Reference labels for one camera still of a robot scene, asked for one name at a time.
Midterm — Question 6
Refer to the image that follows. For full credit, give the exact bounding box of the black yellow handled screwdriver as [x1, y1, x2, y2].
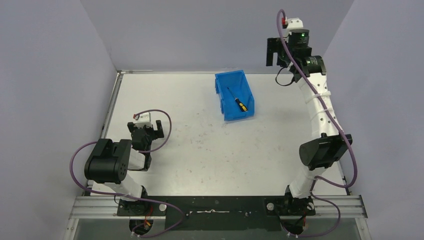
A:
[226, 87, 248, 113]

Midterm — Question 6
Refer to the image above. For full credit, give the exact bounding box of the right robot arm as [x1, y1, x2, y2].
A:
[266, 28, 353, 215]

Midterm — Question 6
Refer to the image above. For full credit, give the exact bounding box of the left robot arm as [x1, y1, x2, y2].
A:
[84, 119, 165, 216]

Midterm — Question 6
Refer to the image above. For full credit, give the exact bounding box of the blue plastic storage bin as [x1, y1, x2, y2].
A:
[215, 70, 255, 122]

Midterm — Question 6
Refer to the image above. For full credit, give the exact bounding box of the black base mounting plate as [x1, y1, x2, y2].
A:
[116, 195, 316, 232]

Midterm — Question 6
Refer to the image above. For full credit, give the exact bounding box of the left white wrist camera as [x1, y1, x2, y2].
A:
[133, 112, 152, 129]

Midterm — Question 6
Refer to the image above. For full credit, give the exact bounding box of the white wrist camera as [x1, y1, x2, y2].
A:
[133, 112, 152, 129]
[281, 17, 304, 30]

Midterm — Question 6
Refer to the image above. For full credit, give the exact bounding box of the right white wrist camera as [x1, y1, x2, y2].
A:
[281, 17, 304, 30]

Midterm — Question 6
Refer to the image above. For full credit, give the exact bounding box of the aluminium extrusion rail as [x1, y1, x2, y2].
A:
[69, 195, 368, 220]

